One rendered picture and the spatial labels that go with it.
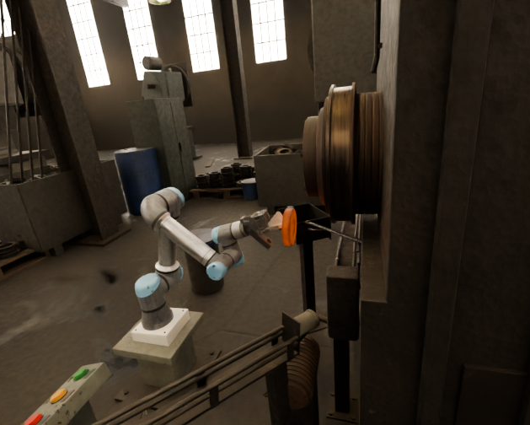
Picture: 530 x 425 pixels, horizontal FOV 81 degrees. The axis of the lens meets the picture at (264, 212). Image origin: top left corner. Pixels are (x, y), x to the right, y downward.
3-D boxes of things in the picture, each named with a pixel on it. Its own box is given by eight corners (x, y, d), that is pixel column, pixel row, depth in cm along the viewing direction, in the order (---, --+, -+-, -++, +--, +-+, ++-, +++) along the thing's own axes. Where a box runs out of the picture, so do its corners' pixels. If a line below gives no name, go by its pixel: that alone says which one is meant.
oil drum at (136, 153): (178, 202, 475) (166, 143, 445) (154, 216, 422) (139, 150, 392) (146, 202, 493) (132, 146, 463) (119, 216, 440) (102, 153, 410)
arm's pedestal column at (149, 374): (115, 400, 153) (100, 360, 144) (162, 342, 189) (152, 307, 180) (186, 417, 141) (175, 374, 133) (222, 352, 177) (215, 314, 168)
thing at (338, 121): (354, 199, 135) (354, 83, 120) (350, 248, 93) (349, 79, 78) (339, 199, 137) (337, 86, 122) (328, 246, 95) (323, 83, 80)
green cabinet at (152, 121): (149, 207, 463) (125, 101, 413) (175, 194, 525) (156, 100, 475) (177, 207, 448) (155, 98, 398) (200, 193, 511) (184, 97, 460)
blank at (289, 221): (294, 250, 132) (286, 249, 133) (297, 214, 136) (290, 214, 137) (288, 241, 118) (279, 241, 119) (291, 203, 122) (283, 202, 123)
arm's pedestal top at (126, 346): (114, 355, 147) (111, 348, 146) (154, 312, 176) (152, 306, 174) (172, 365, 137) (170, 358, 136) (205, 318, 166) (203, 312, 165)
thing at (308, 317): (319, 330, 96) (319, 314, 94) (298, 343, 91) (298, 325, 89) (305, 321, 101) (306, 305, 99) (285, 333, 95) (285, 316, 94)
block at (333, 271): (361, 326, 107) (361, 265, 99) (361, 343, 100) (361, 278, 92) (329, 322, 110) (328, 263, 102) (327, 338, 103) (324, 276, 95)
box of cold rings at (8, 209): (80, 217, 453) (61, 158, 424) (131, 218, 422) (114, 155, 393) (-14, 256, 345) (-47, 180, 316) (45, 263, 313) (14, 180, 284)
